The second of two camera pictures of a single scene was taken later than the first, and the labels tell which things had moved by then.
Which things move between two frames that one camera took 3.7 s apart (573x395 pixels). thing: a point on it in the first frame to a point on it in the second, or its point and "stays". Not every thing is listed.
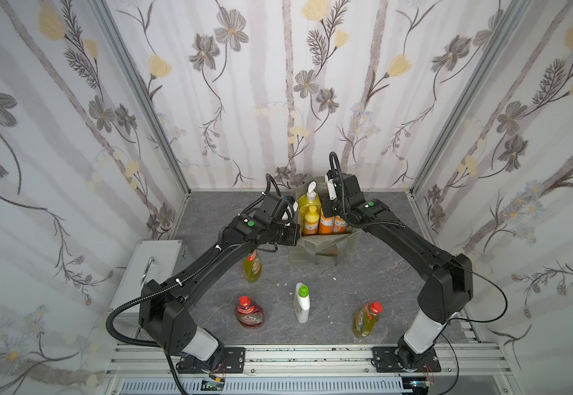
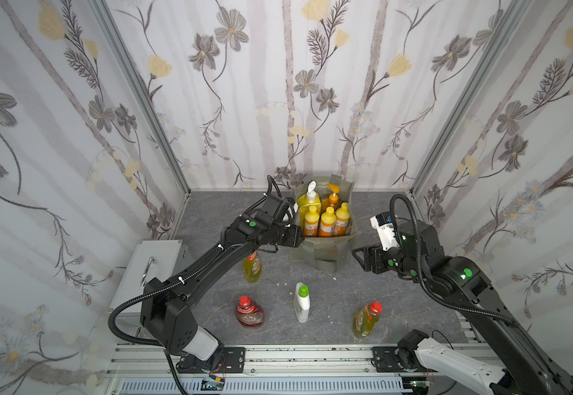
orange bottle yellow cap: (311, 221) stays
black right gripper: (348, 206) to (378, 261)
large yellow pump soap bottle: (306, 201) stays
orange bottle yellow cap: (326, 224) stays
